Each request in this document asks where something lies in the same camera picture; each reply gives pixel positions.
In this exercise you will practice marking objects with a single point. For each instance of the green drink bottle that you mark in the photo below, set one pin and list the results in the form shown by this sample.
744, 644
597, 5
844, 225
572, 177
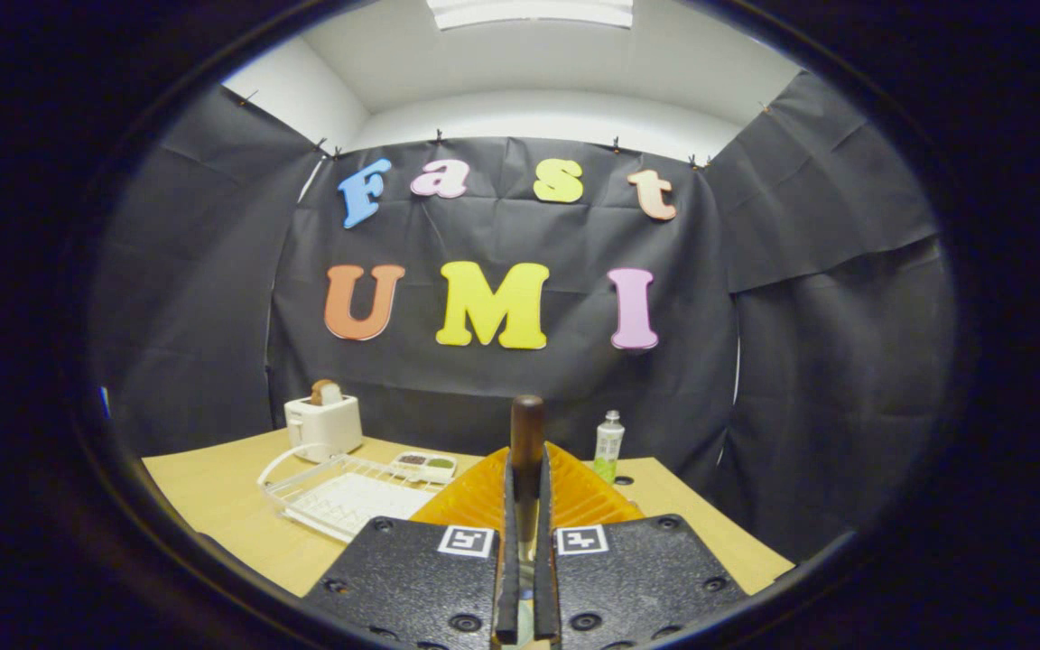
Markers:
608, 447

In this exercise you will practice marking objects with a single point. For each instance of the white toaster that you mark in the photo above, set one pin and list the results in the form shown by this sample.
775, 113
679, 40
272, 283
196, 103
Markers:
326, 424

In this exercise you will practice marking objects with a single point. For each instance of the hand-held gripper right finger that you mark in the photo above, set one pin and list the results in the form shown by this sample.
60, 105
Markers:
543, 560

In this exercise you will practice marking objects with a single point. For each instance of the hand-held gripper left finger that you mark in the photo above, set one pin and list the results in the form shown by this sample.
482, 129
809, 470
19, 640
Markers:
509, 560

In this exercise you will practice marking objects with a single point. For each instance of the ceiling light panel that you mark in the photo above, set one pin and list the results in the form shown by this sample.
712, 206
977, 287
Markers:
529, 11

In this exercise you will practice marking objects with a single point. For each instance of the bread slice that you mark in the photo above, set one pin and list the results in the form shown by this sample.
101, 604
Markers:
326, 393

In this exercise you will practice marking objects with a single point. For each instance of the white compartment seasoning tray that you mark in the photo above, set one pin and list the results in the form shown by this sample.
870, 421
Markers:
423, 465

